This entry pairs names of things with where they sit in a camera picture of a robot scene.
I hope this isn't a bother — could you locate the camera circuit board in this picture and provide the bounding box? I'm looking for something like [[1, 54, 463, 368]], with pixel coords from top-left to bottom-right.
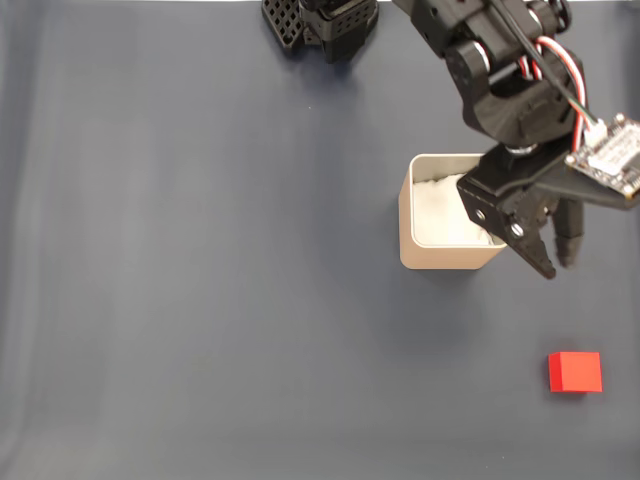
[[564, 113, 640, 199]]

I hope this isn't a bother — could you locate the white crumpled tissue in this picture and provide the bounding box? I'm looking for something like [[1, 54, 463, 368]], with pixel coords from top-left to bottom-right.
[[412, 172, 496, 247]]

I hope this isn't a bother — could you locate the beige square box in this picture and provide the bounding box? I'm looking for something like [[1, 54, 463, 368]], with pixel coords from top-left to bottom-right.
[[398, 152, 511, 272]]

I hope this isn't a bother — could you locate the red cube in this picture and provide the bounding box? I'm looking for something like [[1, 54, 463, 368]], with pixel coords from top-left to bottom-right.
[[547, 351, 604, 394]]

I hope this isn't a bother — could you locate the black camera cable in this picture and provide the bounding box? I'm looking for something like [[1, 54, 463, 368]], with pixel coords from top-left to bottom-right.
[[492, 0, 601, 126]]

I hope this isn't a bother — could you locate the red white servo cable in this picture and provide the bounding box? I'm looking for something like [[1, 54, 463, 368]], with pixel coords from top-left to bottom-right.
[[517, 37, 609, 147]]

